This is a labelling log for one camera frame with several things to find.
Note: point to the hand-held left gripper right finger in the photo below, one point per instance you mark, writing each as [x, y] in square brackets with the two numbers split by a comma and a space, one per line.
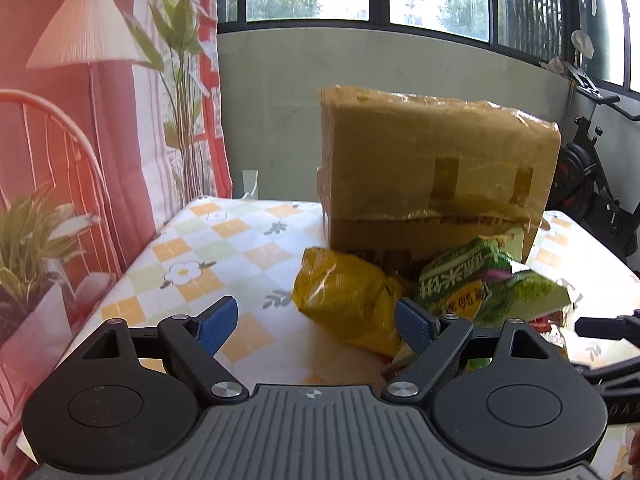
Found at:
[412, 325]

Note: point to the floral checkered tablecloth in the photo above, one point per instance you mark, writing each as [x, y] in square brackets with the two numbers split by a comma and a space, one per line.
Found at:
[240, 260]

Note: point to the yellow snack packet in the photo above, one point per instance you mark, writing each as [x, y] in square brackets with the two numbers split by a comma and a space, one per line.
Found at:
[345, 300]

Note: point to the perforated metal window screen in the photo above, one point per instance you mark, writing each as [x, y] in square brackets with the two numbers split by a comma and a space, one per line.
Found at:
[530, 5]

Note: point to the large green snack packet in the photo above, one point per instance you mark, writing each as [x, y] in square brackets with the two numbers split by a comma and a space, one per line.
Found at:
[480, 285]

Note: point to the red orange snack packet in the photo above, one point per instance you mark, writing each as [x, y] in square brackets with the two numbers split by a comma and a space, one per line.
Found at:
[549, 329]

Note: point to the person's right hand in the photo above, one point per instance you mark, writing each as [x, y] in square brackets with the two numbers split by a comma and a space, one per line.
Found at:
[635, 455]

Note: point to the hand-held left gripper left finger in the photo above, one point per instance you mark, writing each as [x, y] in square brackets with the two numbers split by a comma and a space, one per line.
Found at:
[217, 324]

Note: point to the crumpled white cloth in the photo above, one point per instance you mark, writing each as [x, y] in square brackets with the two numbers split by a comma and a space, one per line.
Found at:
[557, 66]

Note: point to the taped cardboard box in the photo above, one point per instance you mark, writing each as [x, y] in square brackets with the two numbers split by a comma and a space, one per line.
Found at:
[430, 170]

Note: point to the white round object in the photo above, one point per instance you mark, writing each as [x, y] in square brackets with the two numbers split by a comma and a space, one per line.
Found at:
[583, 42]

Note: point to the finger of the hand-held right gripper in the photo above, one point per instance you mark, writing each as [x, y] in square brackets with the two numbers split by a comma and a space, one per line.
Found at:
[602, 327]

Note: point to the black exercise bike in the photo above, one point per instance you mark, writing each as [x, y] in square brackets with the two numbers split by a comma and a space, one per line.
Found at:
[595, 180]

